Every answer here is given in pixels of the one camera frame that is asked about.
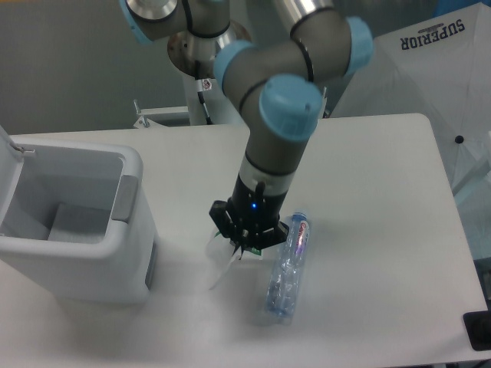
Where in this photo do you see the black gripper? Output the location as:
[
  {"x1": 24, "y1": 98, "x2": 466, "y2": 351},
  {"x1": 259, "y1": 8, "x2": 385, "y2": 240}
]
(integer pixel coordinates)
[{"x1": 209, "y1": 176, "x2": 289, "y2": 256}]

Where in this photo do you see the clear plastic bag green strip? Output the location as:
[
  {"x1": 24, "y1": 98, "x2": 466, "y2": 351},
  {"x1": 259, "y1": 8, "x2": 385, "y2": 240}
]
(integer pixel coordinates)
[{"x1": 206, "y1": 229, "x2": 265, "y2": 291}]

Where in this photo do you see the crushed clear plastic bottle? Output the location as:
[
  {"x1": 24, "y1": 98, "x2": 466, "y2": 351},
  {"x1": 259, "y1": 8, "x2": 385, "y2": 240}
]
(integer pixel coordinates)
[{"x1": 265, "y1": 209, "x2": 311, "y2": 319}]

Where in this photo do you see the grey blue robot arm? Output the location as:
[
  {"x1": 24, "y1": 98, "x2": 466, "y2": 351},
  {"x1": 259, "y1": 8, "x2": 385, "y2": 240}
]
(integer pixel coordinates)
[{"x1": 120, "y1": 1, "x2": 374, "y2": 256}]

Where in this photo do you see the white open trash can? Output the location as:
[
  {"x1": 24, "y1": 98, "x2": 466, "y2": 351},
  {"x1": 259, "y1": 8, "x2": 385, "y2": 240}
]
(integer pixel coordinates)
[{"x1": 1, "y1": 133, "x2": 157, "y2": 304}]

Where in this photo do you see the white superior umbrella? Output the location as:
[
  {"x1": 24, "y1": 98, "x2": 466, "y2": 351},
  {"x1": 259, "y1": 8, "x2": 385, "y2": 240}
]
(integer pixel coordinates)
[{"x1": 332, "y1": 3, "x2": 490, "y2": 186}]

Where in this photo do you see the black device at edge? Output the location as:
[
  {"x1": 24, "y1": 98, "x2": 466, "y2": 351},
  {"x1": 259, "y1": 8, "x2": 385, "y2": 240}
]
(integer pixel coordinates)
[{"x1": 463, "y1": 310, "x2": 490, "y2": 351}]

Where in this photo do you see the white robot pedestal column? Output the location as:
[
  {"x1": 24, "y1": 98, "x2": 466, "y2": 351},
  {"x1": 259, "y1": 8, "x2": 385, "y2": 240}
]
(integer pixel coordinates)
[{"x1": 166, "y1": 21, "x2": 254, "y2": 126}]

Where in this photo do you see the white metal base frame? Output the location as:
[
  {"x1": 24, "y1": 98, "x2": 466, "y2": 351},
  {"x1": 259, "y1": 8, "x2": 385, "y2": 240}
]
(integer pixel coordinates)
[{"x1": 132, "y1": 86, "x2": 331, "y2": 130}]

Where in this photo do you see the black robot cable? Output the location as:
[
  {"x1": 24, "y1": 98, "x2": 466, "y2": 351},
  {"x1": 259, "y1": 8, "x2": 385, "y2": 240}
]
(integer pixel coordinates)
[{"x1": 193, "y1": 59, "x2": 214, "y2": 126}]

